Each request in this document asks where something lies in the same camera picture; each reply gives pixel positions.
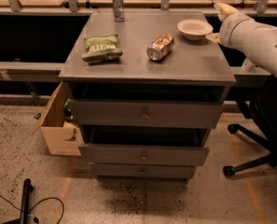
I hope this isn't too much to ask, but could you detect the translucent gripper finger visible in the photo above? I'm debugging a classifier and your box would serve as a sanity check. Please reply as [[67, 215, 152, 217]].
[[205, 33, 221, 44]]

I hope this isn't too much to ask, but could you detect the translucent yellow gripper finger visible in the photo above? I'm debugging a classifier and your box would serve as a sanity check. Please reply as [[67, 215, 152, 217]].
[[214, 3, 239, 21]]

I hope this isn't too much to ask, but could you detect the white paper bowl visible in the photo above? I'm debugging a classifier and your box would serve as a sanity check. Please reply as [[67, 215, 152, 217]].
[[177, 19, 213, 41]]

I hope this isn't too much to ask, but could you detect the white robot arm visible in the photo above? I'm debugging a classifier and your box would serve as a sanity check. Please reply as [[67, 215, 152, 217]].
[[206, 3, 277, 78]]

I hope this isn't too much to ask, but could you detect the lying brown soda can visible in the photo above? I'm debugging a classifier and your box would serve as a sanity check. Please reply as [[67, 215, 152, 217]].
[[146, 33, 174, 61]]

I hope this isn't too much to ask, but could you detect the clear sanitizer bottle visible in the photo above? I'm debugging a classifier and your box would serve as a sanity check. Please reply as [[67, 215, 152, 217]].
[[241, 58, 256, 74]]

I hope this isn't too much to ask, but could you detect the black office chair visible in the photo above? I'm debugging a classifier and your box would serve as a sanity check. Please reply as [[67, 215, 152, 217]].
[[222, 75, 277, 219]]

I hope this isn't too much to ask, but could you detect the grey drawer cabinet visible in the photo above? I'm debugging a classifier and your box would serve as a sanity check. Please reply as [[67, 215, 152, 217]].
[[60, 9, 235, 179]]

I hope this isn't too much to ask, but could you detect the green chip bag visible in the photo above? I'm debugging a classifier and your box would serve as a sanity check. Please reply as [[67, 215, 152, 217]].
[[82, 34, 123, 64]]

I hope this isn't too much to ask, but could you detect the cardboard box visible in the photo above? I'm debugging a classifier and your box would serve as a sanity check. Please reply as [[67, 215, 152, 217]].
[[34, 82, 83, 156]]

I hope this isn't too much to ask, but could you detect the black stand pole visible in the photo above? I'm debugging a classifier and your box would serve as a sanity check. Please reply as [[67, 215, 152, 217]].
[[3, 178, 34, 224]]

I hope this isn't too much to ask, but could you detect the black floor cable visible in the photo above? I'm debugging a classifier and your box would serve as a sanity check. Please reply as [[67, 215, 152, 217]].
[[0, 188, 65, 224]]

